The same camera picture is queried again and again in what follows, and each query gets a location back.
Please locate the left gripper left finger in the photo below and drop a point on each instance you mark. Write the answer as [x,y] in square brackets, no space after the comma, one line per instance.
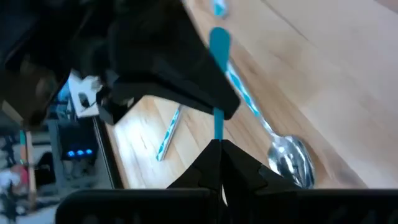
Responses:
[208,174]

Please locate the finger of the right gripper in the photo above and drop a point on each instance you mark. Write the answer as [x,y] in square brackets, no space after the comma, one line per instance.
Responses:
[155,84]
[161,40]

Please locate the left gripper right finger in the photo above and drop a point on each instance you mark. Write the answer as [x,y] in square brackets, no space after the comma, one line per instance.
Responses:
[242,174]

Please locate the black perforated computer case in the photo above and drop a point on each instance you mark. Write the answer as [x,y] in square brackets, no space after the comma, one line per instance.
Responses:
[77,140]

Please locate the black aluminium table frame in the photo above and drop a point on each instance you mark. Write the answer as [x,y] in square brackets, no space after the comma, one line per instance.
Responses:
[109,155]

